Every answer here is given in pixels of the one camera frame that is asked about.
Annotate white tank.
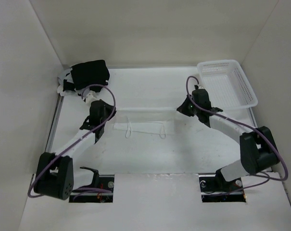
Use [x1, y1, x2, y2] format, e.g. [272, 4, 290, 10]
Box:
[113, 107, 177, 139]
[57, 68, 82, 96]

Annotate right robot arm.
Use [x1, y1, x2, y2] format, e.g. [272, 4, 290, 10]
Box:
[177, 89, 280, 191]

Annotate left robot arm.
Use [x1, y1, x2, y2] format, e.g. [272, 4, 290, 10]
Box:
[31, 100, 116, 200]

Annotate white tank top in pile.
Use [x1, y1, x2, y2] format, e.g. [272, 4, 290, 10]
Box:
[57, 68, 82, 96]

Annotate white plastic basket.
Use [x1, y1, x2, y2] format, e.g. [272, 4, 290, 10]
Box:
[197, 60, 258, 110]

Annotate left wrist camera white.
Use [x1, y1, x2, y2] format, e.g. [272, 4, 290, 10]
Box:
[82, 90, 98, 105]

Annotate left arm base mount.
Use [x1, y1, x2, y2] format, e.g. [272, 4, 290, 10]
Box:
[69, 167, 115, 204]

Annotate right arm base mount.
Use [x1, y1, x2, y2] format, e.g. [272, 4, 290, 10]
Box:
[199, 173, 246, 203]

